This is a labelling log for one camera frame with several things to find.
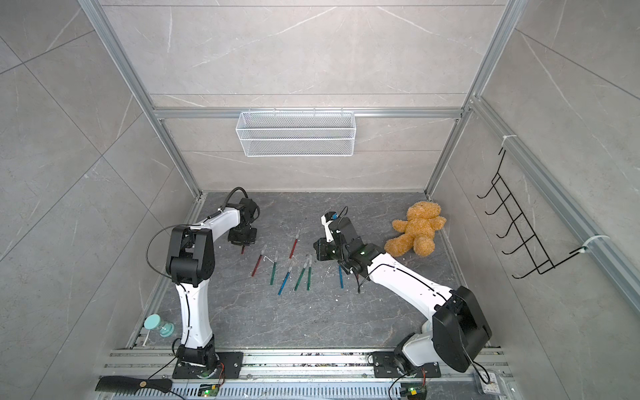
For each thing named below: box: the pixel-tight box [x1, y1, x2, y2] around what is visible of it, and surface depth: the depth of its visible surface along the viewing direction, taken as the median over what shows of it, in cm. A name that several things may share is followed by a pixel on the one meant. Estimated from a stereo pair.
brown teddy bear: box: [383, 200, 447, 258], surface depth 99 cm
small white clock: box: [479, 371, 501, 395], surface depth 70 cm
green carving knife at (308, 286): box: [306, 255, 312, 291], surface depth 95 cm
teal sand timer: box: [143, 313, 175, 338], surface depth 76 cm
